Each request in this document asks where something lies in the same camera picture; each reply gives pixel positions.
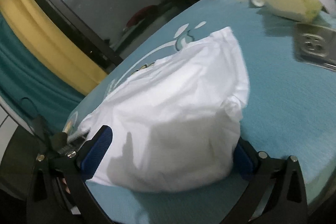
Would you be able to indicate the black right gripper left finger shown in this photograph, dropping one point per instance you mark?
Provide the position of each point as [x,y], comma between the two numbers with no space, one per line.
[58,192]

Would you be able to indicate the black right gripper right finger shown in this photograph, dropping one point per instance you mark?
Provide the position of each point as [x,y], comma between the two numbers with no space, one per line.
[275,192]

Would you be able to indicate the white large garment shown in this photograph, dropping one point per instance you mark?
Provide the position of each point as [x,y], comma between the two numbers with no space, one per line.
[176,123]

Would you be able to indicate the teal curtain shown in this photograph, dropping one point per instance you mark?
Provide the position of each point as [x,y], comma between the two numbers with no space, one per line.
[29,88]

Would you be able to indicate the grey power socket strip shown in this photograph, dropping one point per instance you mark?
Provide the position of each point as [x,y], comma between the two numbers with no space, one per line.
[315,45]

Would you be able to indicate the yellow curtain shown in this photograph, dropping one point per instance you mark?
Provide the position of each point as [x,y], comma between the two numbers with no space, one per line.
[50,46]

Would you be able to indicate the yellow white folded cloth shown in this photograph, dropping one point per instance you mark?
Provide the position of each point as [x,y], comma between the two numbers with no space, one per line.
[298,10]

